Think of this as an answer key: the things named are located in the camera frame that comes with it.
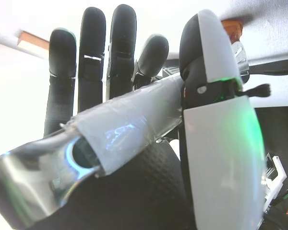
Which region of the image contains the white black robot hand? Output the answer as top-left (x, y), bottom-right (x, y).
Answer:
top-left (31, 3), bottom-right (272, 230)

